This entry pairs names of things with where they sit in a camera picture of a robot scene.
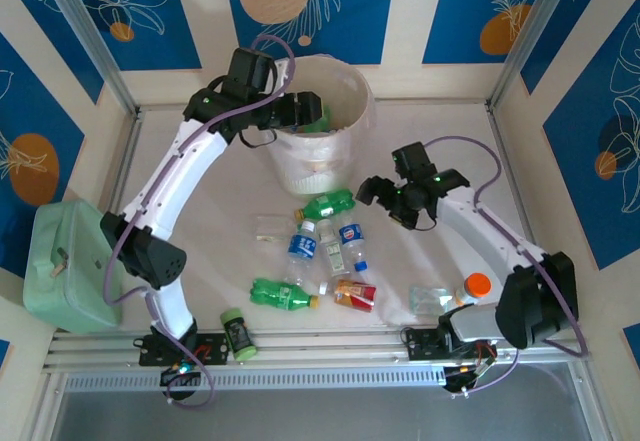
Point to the green bottle yellow cap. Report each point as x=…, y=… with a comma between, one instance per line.
x=280, y=293
x=327, y=204
x=322, y=121

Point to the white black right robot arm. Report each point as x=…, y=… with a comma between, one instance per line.
x=490, y=231

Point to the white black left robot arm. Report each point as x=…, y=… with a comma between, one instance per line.
x=165, y=186

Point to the white round waste bin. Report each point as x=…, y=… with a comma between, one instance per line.
x=345, y=96

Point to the translucent plastic bin liner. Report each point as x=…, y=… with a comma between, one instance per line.
x=300, y=156

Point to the clear bottle blue round logo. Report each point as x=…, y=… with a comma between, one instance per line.
x=350, y=235

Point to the clear bottle white green label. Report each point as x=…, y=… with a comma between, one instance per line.
x=334, y=256

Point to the crushed clear plastic bottle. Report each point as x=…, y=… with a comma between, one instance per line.
x=425, y=301

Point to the white bottle orange cap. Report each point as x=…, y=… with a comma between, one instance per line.
x=477, y=285

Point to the red label bottle white cap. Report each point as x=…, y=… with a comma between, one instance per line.
x=356, y=292

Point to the clear bottle blue label white cap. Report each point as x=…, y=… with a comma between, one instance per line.
x=301, y=247

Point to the small clear plastic container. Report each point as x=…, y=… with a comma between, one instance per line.
x=272, y=231

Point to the green canister black label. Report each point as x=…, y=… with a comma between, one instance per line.
x=237, y=333

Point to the grey metal panel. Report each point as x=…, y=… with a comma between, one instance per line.
x=325, y=416

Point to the mint green zip case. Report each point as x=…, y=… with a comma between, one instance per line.
x=60, y=261

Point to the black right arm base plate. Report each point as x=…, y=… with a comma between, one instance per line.
x=422, y=343

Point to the aluminium frame rail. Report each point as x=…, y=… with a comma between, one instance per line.
x=121, y=161

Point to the aluminium frame post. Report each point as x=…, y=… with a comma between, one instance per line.
x=532, y=36
x=90, y=36

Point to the wide aluminium mounting rail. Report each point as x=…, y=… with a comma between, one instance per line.
x=325, y=341

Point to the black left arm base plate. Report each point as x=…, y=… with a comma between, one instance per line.
x=212, y=348

